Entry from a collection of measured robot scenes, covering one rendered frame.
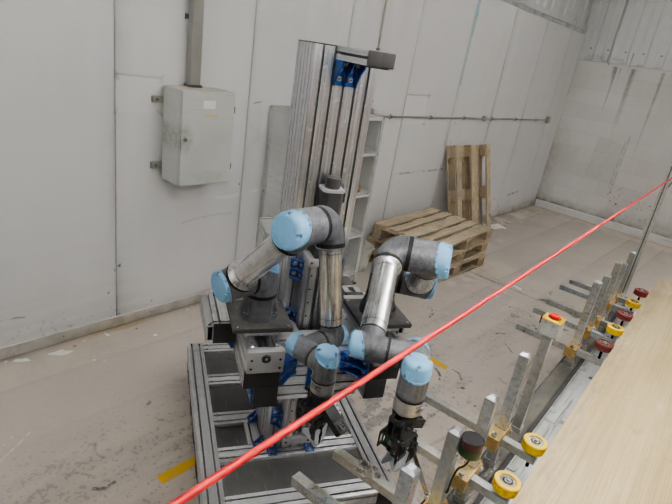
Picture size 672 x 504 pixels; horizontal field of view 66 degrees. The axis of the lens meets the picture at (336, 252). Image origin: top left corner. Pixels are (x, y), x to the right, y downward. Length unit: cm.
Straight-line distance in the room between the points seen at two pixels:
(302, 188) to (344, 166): 18
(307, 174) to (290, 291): 49
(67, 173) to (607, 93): 793
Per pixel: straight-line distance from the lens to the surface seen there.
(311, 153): 196
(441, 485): 158
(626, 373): 264
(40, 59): 326
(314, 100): 193
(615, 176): 936
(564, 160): 956
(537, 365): 216
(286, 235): 149
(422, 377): 130
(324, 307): 167
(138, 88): 349
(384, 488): 166
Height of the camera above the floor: 202
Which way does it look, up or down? 21 degrees down
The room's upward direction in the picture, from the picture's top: 9 degrees clockwise
